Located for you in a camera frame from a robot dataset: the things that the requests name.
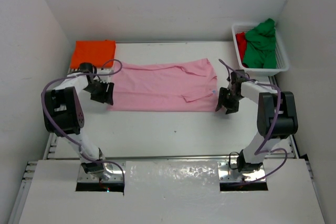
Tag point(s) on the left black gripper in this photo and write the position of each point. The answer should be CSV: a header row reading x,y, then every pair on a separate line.
x,y
107,87

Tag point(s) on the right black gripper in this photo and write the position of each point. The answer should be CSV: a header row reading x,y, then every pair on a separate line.
x,y
231,108

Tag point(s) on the orange t shirt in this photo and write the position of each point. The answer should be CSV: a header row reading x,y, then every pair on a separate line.
x,y
95,52

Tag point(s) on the pink t shirt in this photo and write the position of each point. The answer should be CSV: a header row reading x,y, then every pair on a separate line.
x,y
172,87

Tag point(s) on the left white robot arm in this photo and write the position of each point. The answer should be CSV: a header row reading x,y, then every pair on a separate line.
x,y
63,115

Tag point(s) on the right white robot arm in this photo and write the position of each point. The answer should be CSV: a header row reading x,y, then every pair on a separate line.
x,y
276,116

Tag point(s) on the green t shirt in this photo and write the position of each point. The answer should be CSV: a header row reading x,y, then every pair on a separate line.
x,y
261,45

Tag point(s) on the red t shirt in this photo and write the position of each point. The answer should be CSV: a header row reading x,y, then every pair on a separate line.
x,y
241,44

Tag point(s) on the white plastic laundry basket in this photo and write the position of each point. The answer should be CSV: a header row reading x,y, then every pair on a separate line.
x,y
281,56

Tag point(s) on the white front cover board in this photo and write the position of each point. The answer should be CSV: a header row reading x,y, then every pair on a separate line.
x,y
170,192

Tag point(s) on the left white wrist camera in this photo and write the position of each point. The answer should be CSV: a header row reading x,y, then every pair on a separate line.
x,y
104,72

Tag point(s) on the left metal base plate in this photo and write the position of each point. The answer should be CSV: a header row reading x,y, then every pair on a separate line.
x,y
100,173

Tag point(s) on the metal base plate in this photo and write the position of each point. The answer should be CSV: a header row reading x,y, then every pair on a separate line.
x,y
100,173
230,175

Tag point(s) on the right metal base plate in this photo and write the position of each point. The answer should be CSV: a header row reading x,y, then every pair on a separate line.
x,y
230,175

